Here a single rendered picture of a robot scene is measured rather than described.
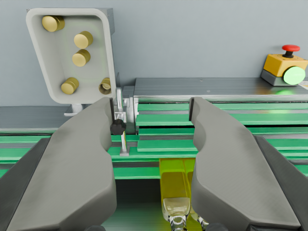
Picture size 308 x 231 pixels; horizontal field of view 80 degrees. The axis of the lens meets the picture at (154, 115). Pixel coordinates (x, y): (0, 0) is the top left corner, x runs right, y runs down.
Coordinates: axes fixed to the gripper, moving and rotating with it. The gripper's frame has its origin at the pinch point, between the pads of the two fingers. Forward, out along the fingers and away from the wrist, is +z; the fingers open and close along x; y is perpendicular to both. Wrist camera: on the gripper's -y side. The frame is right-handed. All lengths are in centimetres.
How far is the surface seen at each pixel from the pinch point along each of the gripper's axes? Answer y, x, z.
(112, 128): 14.6, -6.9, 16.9
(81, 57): 7.1, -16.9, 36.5
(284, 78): 12, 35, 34
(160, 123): 16.6, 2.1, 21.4
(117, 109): 13.7, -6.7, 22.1
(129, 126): 23.1, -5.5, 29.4
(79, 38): 2.6, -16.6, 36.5
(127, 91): 14.6, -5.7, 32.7
